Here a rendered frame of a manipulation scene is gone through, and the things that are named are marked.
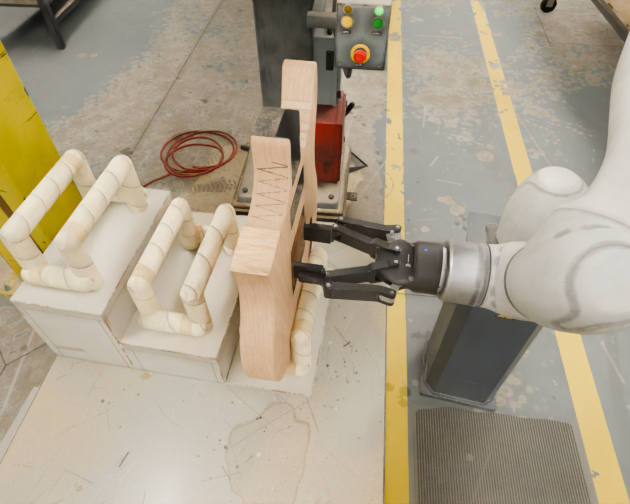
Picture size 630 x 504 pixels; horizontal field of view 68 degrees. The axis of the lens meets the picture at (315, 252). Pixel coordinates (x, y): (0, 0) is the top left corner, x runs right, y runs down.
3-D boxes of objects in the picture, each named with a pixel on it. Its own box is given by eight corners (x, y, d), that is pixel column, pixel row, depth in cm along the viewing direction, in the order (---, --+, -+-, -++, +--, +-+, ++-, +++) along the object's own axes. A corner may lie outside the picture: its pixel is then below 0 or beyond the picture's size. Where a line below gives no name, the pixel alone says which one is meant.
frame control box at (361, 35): (324, 50, 169) (326, -29, 149) (383, 53, 167) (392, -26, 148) (317, 85, 153) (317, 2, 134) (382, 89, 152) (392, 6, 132)
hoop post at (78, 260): (87, 273, 72) (62, 232, 65) (107, 276, 71) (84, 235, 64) (77, 290, 70) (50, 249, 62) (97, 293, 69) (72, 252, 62)
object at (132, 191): (134, 200, 82) (116, 157, 75) (151, 202, 82) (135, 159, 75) (126, 212, 80) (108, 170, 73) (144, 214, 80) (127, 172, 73)
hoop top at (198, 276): (221, 212, 81) (218, 198, 78) (238, 214, 80) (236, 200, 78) (179, 306, 68) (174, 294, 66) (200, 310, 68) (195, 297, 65)
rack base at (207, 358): (188, 252, 97) (178, 221, 90) (264, 261, 95) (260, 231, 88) (135, 371, 80) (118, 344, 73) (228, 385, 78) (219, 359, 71)
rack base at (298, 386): (262, 262, 95) (261, 258, 94) (335, 271, 94) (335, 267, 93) (225, 386, 78) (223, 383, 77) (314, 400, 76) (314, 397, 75)
